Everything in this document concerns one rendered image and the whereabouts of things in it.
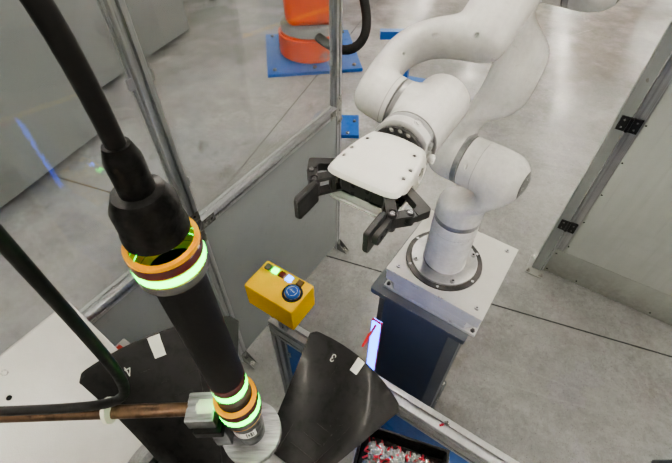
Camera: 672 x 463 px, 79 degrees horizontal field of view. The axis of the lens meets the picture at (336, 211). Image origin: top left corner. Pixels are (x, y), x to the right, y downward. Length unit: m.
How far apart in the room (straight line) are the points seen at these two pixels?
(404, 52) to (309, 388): 0.61
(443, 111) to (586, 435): 1.94
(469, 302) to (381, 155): 0.75
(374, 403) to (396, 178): 0.51
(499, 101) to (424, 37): 0.32
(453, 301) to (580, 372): 1.37
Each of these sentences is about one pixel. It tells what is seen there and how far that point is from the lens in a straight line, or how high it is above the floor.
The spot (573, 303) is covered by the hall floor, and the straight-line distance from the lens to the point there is 2.68.
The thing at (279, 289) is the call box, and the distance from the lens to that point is 1.11.
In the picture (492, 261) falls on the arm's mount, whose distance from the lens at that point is 1.30.
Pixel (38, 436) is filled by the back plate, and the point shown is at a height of 1.26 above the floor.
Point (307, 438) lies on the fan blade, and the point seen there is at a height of 1.19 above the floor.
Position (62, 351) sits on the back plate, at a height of 1.32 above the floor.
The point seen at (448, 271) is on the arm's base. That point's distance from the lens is 1.20.
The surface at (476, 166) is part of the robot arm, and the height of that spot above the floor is 1.42.
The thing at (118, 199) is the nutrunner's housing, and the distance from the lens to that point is 0.23.
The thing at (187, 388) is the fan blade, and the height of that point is 1.39.
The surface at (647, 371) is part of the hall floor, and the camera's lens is 2.64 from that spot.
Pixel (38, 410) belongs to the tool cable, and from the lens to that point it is 0.55.
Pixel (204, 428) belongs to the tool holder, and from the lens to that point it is 0.51.
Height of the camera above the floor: 1.99
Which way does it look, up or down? 46 degrees down
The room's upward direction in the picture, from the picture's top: straight up
